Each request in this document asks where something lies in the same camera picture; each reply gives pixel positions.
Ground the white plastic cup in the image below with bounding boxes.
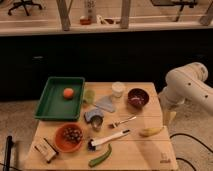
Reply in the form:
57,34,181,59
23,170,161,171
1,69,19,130
112,82,125,98

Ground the blue handled metal cup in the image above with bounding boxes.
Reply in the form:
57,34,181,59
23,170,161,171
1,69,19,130
84,108,104,132

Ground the dark red bowl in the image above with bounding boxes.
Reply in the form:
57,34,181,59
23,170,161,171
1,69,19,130
127,88,149,109

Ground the green plastic tray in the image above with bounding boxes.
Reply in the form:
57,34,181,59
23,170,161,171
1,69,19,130
35,77,85,121

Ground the orange ball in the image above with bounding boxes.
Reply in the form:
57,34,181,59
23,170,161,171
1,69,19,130
63,88,74,99

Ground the black floor cable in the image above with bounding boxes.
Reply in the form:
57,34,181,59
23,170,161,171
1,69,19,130
169,132,213,171

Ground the small wooden box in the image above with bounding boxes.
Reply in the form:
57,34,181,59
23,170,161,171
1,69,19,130
34,138,59,163

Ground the red bowl on shelf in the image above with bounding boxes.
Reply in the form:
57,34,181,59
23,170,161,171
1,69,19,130
79,16,92,25

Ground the black office chair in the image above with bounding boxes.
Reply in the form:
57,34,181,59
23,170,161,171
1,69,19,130
8,0,43,16

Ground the white bottle on shelf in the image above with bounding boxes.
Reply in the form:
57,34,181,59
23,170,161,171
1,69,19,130
85,0,97,23

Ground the green cucumber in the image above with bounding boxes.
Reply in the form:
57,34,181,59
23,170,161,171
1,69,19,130
88,145,112,167

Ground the yellow banana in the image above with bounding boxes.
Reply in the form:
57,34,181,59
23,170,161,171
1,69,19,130
139,127,163,137

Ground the white handled dish brush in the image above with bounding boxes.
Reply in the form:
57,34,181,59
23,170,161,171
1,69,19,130
88,129,130,151

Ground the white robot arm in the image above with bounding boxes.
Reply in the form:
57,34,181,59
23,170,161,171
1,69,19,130
158,62,213,126

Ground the black stand post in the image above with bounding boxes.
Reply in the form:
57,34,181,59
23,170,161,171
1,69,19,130
3,136,14,171

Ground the orange bowl with grapes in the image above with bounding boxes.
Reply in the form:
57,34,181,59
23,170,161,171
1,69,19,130
54,123,83,153

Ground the green translucent cup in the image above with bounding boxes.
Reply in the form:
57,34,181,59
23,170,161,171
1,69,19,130
83,89,95,104

